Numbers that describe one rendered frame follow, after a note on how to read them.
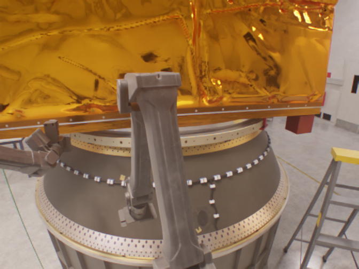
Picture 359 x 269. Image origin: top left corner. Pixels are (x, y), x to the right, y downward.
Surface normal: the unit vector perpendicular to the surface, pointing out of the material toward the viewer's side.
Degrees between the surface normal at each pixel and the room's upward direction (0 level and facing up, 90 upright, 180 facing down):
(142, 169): 112
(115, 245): 43
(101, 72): 89
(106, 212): 62
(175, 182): 67
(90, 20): 87
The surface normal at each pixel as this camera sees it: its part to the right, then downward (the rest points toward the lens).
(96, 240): -0.18, -0.47
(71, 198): -0.41, -0.18
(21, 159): 0.84, -0.49
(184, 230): 0.36, -0.09
